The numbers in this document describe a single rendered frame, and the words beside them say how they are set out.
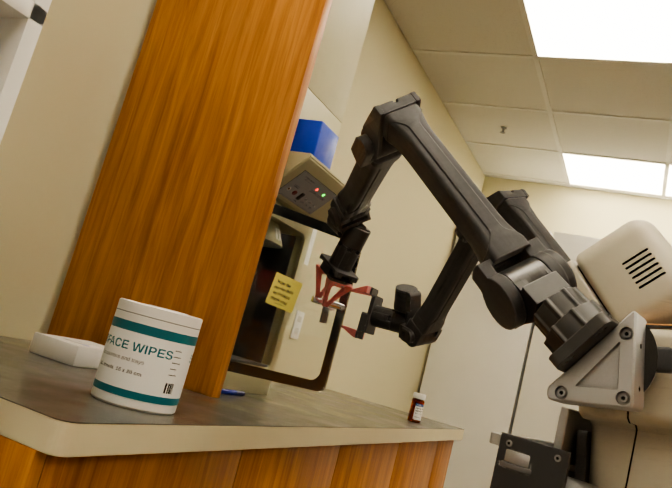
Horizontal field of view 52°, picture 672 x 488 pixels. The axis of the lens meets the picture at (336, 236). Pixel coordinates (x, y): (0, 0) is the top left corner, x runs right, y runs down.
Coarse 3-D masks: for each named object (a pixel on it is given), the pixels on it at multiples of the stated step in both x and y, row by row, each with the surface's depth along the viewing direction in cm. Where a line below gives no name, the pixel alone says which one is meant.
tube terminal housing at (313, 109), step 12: (312, 96) 175; (312, 108) 176; (324, 108) 181; (324, 120) 182; (336, 120) 189; (336, 132) 190; (228, 372) 161; (228, 384) 162; (240, 384) 166; (252, 384) 171; (264, 384) 177
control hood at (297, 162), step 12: (288, 156) 157; (300, 156) 156; (312, 156) 156; (288, 168) 157; (300, 168) 157; (312, 168) 159; (324, 168) 162; (288, 180) 159; (324, 180) 166; (336, 180) 169; (336, 192) 174; (288, 204) 168; (324, 204) 176; (312, 216) 179; (324, 216) 182
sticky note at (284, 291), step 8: (280, 280) 161; (288, 280) 162; (272, 288) 160; (280, 288) 161; (288, 288) 162; (296, 288) 163; (272, 296) 160; (280, 296) 161; (288, 296) 162; (296, 296) 163; (272, 304) 160; (280, 304) 161; (288, 304) 162
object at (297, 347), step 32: (288, 224) 162; (320, 224) 167; (288, 256) 162; (256, 288) 158; (320, 288) 167; (256, 320) 158; (288, 320) 162; (320, 320) 166; (256, 352) 157; (288, 352) 162; (320, 352) 166; (288, 384) 162; (320, 384) 166
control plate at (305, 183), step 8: (296, 176) 159; (304, 176) 160; (312, 176) 162; (288, 184) 160; (296, 184) 162; (304, 184) 163; (312, 184) 165; (320, 184) 167; (280, 192) 161; (288, 192) 163; (304, 192) 166; (312, 192) 168; (320, 192) 170; (328, 192) 172; (296, 200) 168; (312, 200) 172; (320, 200) 173; (328, 200) 175; (304, 208) 173; (312, 208) 175
